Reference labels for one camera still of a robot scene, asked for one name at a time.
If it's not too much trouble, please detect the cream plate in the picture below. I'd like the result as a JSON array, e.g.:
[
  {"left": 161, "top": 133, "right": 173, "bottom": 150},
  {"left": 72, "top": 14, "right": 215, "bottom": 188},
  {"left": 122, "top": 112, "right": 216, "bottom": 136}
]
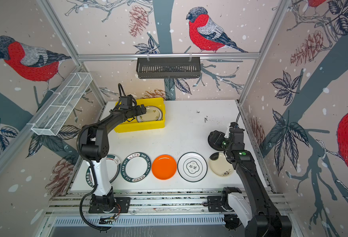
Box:
[
  {"left": 208, "top": 152, "right": 234, "bottom": 177},
  {"left": 136, "top": 106, "right": 163, "bottom": 122}
]

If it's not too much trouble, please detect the white plate black clover pattern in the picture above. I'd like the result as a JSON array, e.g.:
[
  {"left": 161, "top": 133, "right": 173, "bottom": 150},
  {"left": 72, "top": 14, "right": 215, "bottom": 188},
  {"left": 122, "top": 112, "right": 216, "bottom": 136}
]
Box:
[{"left": 177, "top": 152, "right": 208, "bottom": 183}]

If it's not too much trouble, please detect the orange plate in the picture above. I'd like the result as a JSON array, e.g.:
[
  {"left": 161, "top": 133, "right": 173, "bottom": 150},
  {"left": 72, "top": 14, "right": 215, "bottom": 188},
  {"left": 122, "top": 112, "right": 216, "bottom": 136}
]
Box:
[{"left": 152, "top": 155, "right": 177, "bottom": 180}]

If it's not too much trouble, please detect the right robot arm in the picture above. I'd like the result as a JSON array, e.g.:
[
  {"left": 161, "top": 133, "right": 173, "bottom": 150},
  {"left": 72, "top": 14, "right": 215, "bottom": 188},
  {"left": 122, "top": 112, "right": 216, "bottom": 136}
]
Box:
[{"left": 222, "top": 122, "right": 292, "bottom": 237}]

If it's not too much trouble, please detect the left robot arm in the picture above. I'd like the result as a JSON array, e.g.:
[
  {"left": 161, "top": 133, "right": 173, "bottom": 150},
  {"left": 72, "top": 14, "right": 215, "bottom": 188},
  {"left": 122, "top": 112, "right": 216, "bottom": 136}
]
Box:
[{"left": 77, "top": 95, "right": 146, "bottom": 211}]

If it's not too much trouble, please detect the yellow plastic bin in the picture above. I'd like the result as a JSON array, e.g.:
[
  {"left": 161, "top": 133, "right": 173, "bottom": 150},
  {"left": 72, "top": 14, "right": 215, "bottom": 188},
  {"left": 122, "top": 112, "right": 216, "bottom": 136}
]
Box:
[{"left": 114, "top": 97, "right": 166, "bottom": 133}]

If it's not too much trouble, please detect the black hanging basket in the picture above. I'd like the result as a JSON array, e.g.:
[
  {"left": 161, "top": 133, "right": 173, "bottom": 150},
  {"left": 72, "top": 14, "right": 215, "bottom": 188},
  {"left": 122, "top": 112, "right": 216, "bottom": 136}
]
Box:
[{"left": 136, "top": 57, "right": 201, "bottom": 79}]

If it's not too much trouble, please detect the white plate green red rim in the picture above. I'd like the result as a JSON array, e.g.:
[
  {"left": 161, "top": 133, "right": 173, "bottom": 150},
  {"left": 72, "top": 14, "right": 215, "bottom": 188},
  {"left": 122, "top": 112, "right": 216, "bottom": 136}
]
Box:
[{"left": 86, "top": 154, "right": 121, "bottom": 188}]

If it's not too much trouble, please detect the white plate green lettered rim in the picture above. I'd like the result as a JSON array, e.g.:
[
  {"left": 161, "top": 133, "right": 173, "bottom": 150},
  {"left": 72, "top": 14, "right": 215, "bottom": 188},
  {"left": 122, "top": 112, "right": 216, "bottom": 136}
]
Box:
[{"left": 121, "top": 152, "right": 152, "bottom": 183}]

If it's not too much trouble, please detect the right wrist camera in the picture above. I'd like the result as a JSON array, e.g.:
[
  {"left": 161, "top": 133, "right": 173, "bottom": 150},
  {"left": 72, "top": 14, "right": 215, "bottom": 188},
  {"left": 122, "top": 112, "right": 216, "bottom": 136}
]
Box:
[{"left": 224, "top": 122, "right": 236, "bottom": 139}]

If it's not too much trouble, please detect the white wire mesh basket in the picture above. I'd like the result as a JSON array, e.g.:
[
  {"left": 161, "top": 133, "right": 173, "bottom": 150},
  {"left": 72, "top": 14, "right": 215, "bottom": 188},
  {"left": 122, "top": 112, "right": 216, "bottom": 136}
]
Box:
[{"left": 31, "top": 72, "right": 93, "bottom": 136}]

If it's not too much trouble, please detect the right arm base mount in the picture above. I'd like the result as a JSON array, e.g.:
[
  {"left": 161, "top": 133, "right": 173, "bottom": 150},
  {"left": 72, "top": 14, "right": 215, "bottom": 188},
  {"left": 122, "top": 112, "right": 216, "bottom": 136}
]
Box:
[{"left": 204, "top": 196, "right": 234, "bottom": 212}]

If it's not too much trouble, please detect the aluminium frame crossbar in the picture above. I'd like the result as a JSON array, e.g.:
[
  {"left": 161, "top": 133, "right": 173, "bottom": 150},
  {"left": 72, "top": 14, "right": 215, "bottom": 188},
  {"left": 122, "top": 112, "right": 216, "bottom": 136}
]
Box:
[{"left": 77, "top": 52, "right": 261, "bottom": 62}]

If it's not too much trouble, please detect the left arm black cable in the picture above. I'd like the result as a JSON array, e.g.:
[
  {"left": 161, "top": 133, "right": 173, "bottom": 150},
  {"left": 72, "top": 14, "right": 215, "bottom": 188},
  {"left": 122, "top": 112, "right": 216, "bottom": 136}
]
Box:
[{"left": 78, "top": 165, "right": 115, "bottom": 232}]

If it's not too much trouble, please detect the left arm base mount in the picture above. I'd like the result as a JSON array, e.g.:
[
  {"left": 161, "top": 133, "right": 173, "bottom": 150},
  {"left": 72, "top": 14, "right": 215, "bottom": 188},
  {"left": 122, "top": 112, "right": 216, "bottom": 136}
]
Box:
[{"left": 89, "top": 196, "right": 131, "bottom": 214}]

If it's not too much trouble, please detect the aluminium rail base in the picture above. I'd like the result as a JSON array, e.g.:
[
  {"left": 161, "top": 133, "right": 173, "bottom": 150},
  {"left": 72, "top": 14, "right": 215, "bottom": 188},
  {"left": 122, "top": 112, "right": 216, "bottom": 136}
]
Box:
[{"left": 44, "top": 192, "right": 237, "bottom": 227}]

